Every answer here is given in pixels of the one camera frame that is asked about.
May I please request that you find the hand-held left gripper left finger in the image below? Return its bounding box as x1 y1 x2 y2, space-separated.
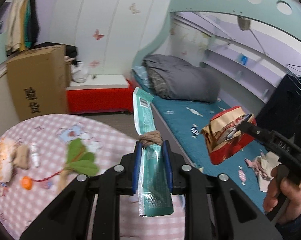
19 141 143 240

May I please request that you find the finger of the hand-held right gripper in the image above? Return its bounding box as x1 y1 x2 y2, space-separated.
237 113 257 126
239 121 276 145

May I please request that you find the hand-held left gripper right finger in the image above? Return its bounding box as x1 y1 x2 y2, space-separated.
162 141 283 240

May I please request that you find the brown knotted band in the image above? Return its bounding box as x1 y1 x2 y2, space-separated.
138 130 163 147

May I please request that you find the red snack bag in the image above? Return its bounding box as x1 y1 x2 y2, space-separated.
201 106 256 166

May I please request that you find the teal sachet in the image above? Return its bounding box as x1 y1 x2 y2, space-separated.
132 87 175 217

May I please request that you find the person's right forearm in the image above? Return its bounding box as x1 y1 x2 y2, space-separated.
275 200 301 240

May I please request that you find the person's right hand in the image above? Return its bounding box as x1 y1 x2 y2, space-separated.
263 165 301 225

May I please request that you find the crumpled white paper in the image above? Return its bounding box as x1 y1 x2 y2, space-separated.
259 152 282 192

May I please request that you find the crumpled pink wrapper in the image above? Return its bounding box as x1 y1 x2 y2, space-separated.
245 156 264 178

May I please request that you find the black bag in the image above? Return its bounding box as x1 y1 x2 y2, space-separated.
257 74 301 151

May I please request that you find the teal printed bed sheet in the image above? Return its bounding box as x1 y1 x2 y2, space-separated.
132 75 279 207

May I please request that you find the green leaf toy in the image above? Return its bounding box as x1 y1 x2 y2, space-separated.
57 139 100 191

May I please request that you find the grey quilt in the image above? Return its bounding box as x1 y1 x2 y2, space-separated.
142 54 221 104

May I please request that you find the red bench white top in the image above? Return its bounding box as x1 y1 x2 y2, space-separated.
65 74 134 116

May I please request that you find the light blue plaid pillow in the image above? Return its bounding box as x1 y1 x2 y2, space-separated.
133 66 151 86

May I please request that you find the hanging brown pouch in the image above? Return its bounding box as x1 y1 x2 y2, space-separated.
238 16 251 31

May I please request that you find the small white tube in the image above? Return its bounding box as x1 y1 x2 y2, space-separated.
30 142 40 168

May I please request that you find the white plastic bag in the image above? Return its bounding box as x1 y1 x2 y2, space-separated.
71 63 89 84

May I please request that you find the crumpled tan paper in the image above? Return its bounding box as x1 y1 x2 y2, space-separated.
14 146 31 170

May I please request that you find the pink checkered tablecloth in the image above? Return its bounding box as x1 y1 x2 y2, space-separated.
0 114 189 240

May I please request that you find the large cardboard box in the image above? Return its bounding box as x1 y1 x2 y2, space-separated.
7 44 71 122

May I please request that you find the black clothes pile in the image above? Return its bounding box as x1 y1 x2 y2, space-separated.
34 42 79 65

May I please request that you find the white wardrobe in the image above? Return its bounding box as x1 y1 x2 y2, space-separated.
39 0 176 81

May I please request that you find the beige cabinet white counter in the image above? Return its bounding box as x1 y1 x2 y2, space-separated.
0 62 21 141

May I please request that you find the black hanging coat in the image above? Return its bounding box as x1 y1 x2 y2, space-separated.
29 0 40 46

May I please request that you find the green hanging garment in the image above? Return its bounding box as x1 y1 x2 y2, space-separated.
24 0 32 48

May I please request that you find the cream hanging jacket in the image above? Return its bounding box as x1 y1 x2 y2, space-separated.
6 0 26 53

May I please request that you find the orange ball red string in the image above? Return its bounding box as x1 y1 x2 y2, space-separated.
21 170 66 189

